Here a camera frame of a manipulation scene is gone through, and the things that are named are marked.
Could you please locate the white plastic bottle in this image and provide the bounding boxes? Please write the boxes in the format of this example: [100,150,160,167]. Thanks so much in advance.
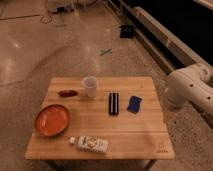
[69,136,109,154]

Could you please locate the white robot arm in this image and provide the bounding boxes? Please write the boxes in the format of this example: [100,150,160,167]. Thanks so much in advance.
[164,63,213,117]

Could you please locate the orange ceramic bowl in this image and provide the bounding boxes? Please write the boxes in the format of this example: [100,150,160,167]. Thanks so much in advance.
[34,104,70,137]

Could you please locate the black white striped block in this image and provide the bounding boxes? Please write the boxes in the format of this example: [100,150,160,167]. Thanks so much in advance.
[109,93,119,116]

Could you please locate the translucent plastic cup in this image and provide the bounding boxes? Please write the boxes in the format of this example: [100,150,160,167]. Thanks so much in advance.
[82,76,97,98]

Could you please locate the blue sponge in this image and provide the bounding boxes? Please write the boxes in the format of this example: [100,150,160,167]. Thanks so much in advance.
[127,96,142,113]

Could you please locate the wooden folding table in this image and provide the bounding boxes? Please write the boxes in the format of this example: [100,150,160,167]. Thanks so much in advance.
[25,77,175,160]

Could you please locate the dark red chili pepper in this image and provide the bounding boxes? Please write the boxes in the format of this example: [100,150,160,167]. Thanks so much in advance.
[58,90,78,98]

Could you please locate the black box on floor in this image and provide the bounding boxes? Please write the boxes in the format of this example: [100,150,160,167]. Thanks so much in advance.
[120,25,134,38]

